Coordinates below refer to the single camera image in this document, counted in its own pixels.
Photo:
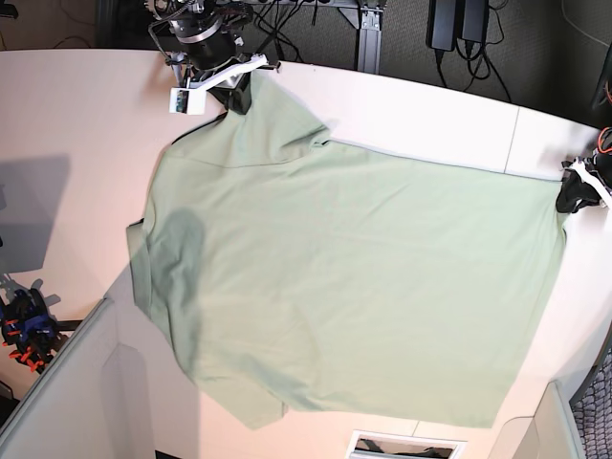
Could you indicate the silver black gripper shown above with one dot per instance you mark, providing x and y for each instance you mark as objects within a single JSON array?
[{"x": 230, "y": 87}]

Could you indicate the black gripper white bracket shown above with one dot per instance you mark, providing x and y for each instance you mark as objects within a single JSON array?
[{"x": 579, "y": 186}]

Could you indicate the light green polo T-shirt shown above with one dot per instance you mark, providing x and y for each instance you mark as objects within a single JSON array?
[{"x": 287, "y": 270}]

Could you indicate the black power brick pair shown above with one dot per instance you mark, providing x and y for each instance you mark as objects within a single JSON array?
[{"x": 450, "y": 20}]

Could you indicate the grey right table divider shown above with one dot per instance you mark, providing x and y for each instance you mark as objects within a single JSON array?
[{"x": 550, "y": 433}]

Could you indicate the grey table divider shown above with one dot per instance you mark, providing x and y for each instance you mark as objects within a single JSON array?
[
  {"x": 550, "y": 433},
  {"x": 62, "y": 415}
]

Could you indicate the grey left table divider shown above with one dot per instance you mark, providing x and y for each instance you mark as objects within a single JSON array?
[{"x": 62, "y": 415}]

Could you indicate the black robot arm with cables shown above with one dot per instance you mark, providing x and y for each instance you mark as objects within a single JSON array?
[{"x": 208, "y": 31}]

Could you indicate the aluminium frame post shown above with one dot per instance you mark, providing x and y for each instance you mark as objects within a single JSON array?
[{"x": 366, "y": 17}]

